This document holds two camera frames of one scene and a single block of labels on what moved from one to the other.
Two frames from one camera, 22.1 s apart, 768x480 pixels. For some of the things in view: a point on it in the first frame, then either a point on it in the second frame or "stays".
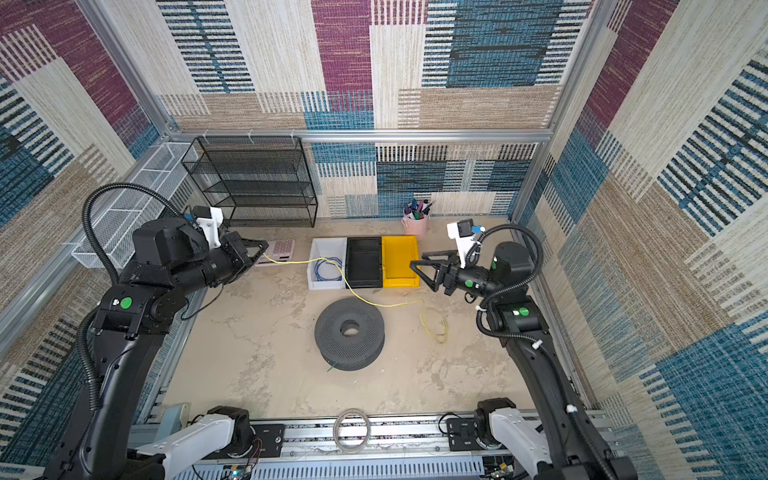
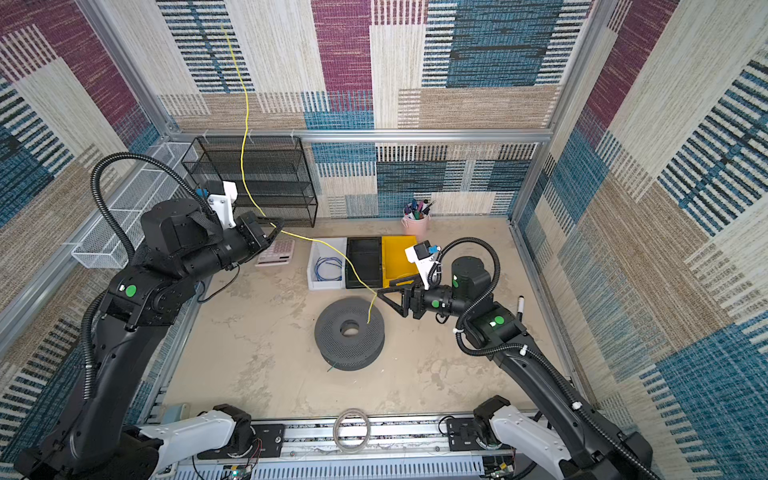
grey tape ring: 336,428 stays
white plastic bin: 324,274 stays
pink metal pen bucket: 416,227 stays
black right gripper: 451,270 → 417,293
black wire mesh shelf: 260,181 stays
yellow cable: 367,301 → 267,218
